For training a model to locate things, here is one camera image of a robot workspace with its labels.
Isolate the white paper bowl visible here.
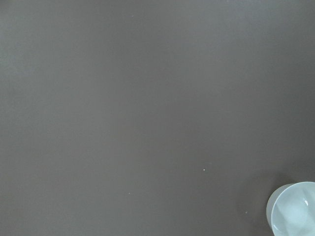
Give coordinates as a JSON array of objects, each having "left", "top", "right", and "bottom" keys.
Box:
[{"left": 266, "top": 181, "right": 315, "bottom": 236}]

